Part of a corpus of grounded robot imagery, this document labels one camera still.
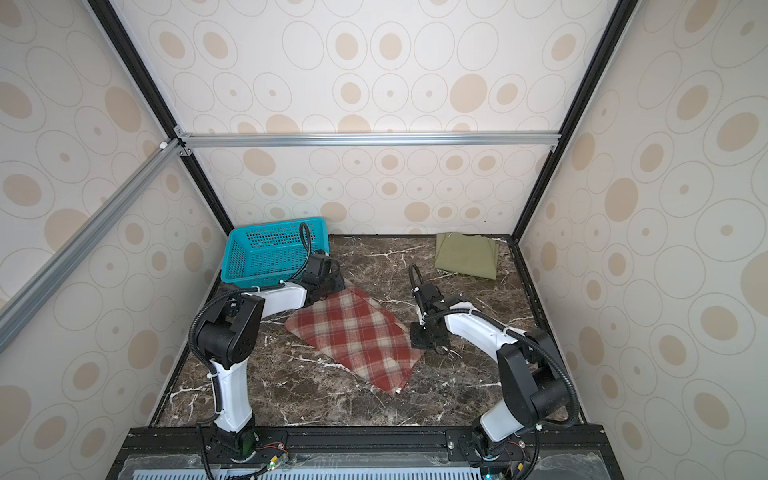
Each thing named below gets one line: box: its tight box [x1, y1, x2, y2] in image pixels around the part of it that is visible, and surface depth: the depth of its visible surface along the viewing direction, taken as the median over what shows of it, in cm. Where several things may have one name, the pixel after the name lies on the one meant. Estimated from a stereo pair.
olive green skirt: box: [435, 232, 499, 280], surface depth 115 cm
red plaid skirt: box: [285, 281, 424, 395], surface depth 92 cm
